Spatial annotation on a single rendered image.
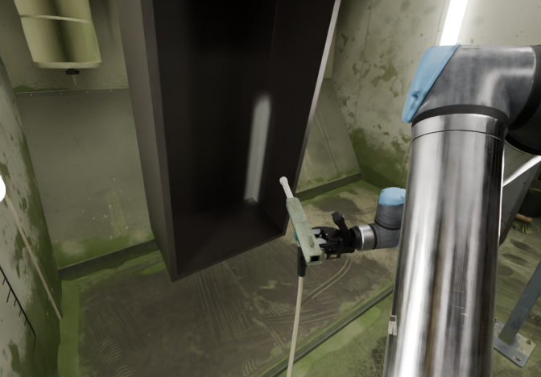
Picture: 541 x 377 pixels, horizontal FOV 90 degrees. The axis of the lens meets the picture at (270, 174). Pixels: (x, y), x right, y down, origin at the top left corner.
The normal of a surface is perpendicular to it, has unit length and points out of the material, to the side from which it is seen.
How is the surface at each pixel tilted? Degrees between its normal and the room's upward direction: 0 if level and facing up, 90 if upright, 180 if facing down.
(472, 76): 54
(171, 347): 0
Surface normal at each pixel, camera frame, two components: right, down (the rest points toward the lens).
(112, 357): 0.01, -0.91
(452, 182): -0.47, -0.28
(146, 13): 0.55, 0.53
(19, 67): 0.55, 0.35
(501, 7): -0.84, 0.22
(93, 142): 0.47, -0.20
